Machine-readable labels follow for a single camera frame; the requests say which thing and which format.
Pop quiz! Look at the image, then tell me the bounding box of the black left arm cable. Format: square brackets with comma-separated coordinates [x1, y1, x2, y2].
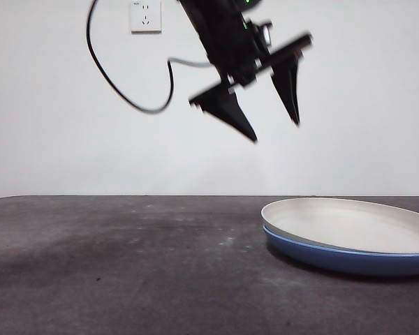
[86, 0, 214, 113]

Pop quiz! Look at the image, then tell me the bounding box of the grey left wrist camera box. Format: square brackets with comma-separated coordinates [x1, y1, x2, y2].
[254, 20, 275, 48]

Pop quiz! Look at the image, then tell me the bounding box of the blue round plate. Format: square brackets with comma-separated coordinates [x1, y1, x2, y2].
[263, 225, 419, 278]

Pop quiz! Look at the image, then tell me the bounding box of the white wall socket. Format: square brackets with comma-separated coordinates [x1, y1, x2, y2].
[131, 0, 163, 35]

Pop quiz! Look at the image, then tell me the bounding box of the white round plate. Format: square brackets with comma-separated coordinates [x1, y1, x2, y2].
[260, 197, 419, 254]

